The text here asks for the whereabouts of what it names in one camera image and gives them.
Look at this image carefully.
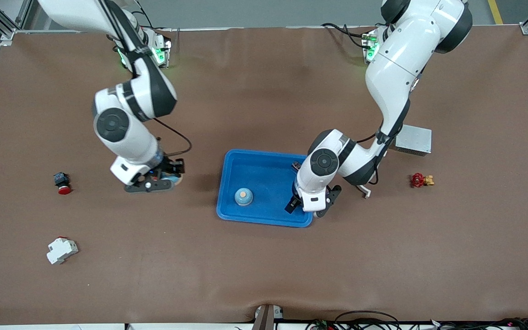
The black base cable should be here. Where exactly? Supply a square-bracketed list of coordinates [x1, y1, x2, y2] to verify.
[321, 22, 371, 49]

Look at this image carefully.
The black cable bundle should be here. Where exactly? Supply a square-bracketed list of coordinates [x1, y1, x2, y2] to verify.
[429, 317, 528, 330]

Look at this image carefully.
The black red emergency stop button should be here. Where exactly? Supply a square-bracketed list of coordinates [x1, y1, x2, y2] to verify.
[53, 172, 72, 195]

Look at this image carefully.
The silver metal power supply box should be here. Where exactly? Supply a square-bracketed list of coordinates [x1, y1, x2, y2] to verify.
[395, 124, 432, 157]

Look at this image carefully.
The brass valve red handwheel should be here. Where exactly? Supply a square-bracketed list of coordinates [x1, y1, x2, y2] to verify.
[411, 172, 435, 188]

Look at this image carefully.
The white circuit breaker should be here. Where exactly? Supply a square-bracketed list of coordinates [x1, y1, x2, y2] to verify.
[46, 236, 79, 265]

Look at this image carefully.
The green lit base connector panel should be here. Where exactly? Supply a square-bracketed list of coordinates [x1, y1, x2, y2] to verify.
[362, 28, 380, 62]

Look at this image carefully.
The black looped cable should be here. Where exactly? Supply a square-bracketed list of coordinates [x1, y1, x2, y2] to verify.
[334, 310, 402, 330]

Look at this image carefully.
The multicoloured wire bundle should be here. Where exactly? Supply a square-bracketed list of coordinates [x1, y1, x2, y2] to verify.
[305, 319, 338, 330]

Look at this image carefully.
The blue plastic tray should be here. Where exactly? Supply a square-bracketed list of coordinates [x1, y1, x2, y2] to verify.
[216, 149, 316, 228]

